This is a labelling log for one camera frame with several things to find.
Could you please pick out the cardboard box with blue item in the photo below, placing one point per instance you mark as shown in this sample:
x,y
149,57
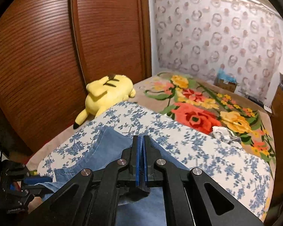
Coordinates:
x,y
225,81

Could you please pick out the blue floral white bedsheet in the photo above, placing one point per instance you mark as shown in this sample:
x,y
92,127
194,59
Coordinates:
x,y
243,175

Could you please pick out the blue denim pants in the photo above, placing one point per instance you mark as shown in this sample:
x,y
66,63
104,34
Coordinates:
x,y
143,207

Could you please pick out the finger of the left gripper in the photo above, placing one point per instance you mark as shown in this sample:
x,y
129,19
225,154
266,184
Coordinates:
x,y
33,180
36,190

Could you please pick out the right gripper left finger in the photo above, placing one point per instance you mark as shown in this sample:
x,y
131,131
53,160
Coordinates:
x,y
90,197

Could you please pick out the brown louvered wardrobe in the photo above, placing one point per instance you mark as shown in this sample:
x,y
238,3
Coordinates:
x,y
51,49

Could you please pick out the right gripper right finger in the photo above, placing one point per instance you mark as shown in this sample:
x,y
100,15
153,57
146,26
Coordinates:
x,y
192,197

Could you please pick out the patterned lace curtain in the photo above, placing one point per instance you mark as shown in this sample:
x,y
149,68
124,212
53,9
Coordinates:
x,y
205,38

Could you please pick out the wooden sideboard cabinet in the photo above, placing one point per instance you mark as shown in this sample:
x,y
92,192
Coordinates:
x,y
277,129

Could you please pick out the yellow plush toy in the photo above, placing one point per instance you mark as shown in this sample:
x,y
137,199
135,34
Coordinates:
x,y
103,94

